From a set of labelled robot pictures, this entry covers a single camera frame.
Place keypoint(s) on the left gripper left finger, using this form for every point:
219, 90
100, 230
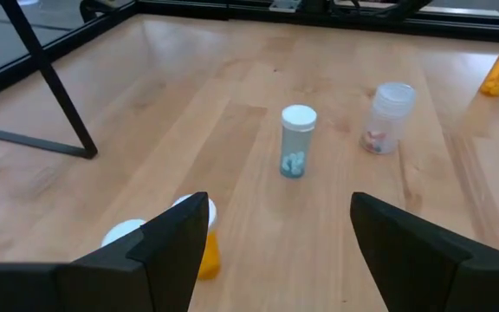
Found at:
102, 286

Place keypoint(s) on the wooden shelf black legs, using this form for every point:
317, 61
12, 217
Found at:
52, 82

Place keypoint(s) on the clear pill vial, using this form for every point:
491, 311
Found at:
388, 117

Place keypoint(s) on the small clear bottle middle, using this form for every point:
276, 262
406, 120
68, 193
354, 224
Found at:
297, 143

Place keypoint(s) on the small blue pill vial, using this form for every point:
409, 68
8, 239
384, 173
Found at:
119, 232

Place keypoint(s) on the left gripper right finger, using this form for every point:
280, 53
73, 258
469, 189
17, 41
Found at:
427, 277

